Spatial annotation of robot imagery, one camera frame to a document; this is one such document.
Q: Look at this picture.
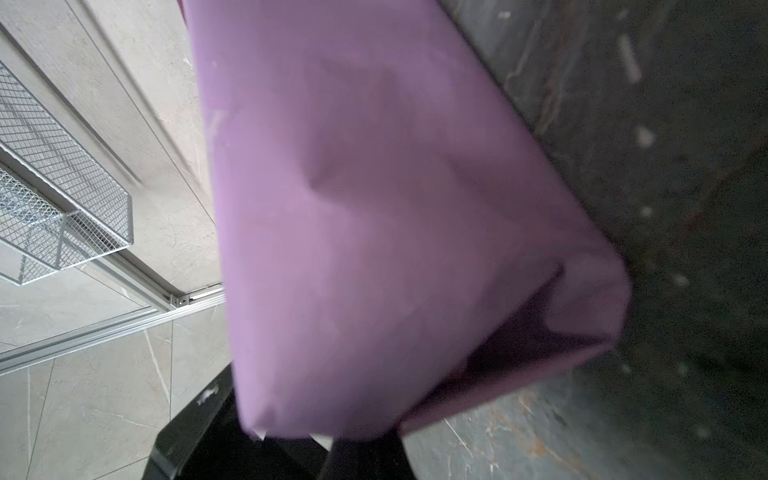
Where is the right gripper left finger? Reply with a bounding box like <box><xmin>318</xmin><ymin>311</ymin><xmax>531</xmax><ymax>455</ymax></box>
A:
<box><xmin>142</xmin><ymin>366</ymin><xmax>328</xmax><ymax>480</ymax></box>

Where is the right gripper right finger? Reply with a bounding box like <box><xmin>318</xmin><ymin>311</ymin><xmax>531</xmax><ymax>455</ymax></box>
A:
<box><xmin>319</xmin><ymin>430</ymin><xmax>416</xmax><ymax>480</ymax></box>

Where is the pink wrapping paper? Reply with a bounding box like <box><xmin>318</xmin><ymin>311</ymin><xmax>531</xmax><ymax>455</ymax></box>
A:
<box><xmin>181</xmin><ymin>1</ymin><xmax>631</xmax><ymax>440</ymax></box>

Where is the white wire mesh basket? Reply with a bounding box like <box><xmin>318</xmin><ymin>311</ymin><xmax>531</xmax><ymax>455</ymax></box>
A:
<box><xmin>1</xmin><ymin>67</ymin><xmax>134</xmax><ymax>286</ymax></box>

